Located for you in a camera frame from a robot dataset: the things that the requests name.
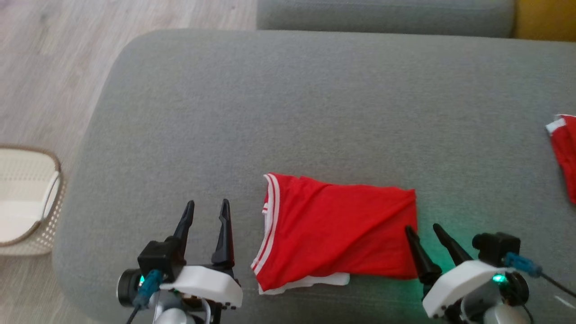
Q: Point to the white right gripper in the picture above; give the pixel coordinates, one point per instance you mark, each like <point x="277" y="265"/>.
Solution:
<point x="459" y="283"/>

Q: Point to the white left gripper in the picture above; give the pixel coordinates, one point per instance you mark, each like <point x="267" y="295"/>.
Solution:
<point x="207" y="281"/>

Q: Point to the red Bulls 23 jersey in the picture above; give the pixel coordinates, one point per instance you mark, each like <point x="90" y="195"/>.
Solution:
<point x="337" y="225"/>

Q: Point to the red jersey with white trim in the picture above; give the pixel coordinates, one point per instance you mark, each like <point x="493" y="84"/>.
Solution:
<point x="568" y="153"/>

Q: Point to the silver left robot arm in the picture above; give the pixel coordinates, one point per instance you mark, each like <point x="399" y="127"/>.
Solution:
<point x="173" y="315"/>

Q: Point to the grey fabric sofa seat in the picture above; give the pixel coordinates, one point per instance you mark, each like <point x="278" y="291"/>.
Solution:
<point x="270" y="112"/>

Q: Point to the beige woven laundry basket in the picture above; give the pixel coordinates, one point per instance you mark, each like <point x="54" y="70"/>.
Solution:
<point x="22" y="202"/>

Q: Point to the grey sofa backrest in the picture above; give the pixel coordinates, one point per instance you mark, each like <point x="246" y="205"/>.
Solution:
<point x="382" y="15"/>

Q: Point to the yellow cushion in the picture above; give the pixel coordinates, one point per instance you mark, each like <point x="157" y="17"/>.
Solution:
<point x="544" y="18"/>

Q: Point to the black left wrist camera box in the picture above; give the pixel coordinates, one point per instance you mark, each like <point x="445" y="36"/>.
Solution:
<point x="159" y="258"/>

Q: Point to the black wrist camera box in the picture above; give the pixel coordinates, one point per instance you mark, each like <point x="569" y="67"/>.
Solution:
<point x="497" y="247"/>
<point x="159" y="258"/>

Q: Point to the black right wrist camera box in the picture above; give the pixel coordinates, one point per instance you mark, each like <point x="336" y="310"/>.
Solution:
<point x="497" y="247"/>

